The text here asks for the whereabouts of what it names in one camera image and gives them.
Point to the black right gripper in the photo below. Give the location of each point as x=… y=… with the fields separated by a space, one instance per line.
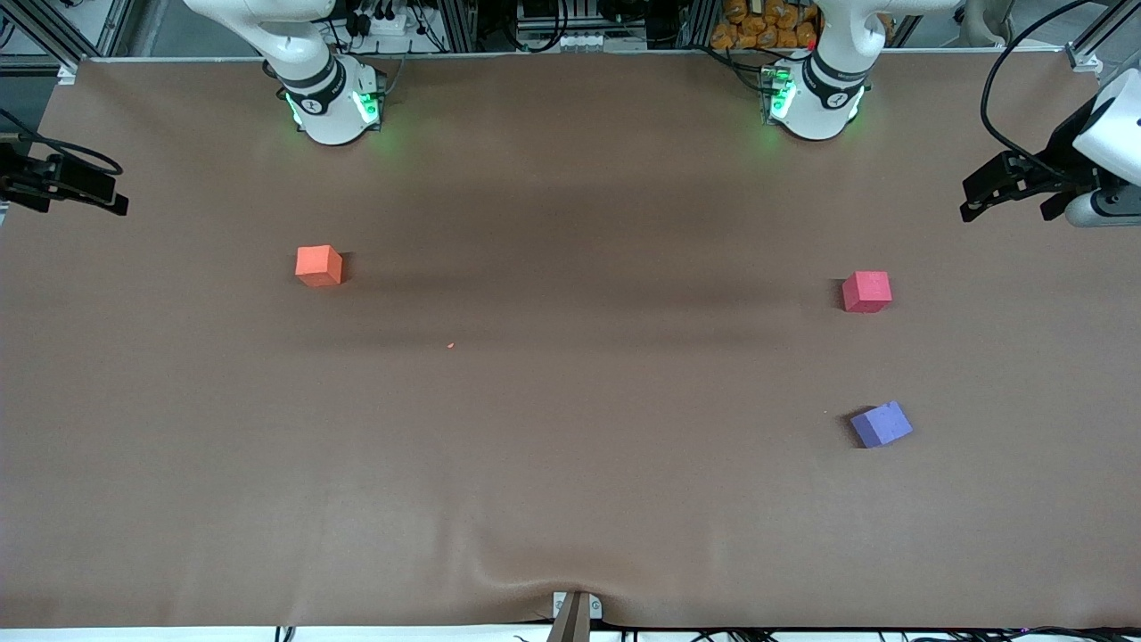
x=18 y=178

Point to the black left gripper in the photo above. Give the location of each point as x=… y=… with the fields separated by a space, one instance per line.
x=1063 y=145

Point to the orange foam cube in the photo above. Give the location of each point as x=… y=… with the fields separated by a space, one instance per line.
x=318 y=266

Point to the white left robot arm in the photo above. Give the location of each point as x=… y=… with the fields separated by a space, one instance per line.
x=824 y=107

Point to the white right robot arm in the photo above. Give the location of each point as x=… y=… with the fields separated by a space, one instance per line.
x=330 y=116

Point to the red foam cube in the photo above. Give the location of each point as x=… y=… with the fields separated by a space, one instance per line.
x=866 y=292

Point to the purple foam cube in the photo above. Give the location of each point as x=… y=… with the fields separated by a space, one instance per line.
x=881 y=424

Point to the pile of orange objects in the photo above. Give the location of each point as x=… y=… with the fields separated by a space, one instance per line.
x=767 y=27

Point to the white power strip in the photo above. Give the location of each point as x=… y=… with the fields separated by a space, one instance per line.
x=383 y=25

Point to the white terminal block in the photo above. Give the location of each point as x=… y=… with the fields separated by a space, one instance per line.
x=575 y=42

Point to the brown table mat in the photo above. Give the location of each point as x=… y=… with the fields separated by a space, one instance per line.
x=570 y=464

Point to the metal table clamp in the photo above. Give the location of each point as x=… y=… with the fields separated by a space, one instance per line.
x=573 y=620

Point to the aluminium frame profile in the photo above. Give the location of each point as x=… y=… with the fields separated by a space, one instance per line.
x=45 y=31
x=1104 y=28

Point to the aluminium frame post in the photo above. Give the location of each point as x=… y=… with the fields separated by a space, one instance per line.
x=459 y=27

